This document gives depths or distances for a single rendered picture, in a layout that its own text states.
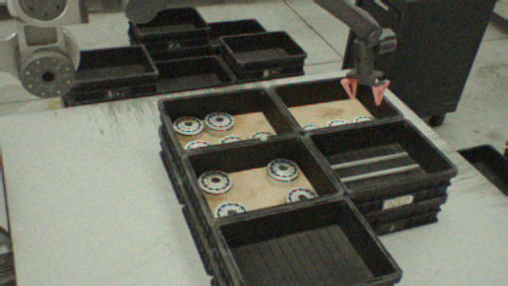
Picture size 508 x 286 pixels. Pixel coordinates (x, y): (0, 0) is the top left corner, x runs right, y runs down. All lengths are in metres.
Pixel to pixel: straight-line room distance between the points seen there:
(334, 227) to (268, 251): 0.22
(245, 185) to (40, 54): 0.68
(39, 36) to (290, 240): 0.87
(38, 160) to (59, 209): 0.26
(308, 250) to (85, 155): 0.89
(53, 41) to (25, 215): 0.55
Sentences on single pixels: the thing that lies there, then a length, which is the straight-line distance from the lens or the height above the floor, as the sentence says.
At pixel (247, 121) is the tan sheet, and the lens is 2.02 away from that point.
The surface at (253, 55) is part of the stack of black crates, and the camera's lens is 3.18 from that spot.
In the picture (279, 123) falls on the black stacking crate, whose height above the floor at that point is 0.88.
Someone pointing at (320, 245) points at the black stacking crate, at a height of 0.83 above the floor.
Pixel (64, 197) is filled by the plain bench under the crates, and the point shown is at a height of 0.70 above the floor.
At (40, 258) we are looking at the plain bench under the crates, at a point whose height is 0.70.
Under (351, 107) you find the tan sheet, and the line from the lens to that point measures 2.19.
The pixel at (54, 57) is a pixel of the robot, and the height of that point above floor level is 1.19.
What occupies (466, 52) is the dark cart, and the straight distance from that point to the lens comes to 3.52.
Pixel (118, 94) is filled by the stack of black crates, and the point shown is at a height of 0.50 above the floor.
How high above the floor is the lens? 1.97
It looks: 36 degrees down
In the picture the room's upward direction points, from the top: 7 degrees clockwise
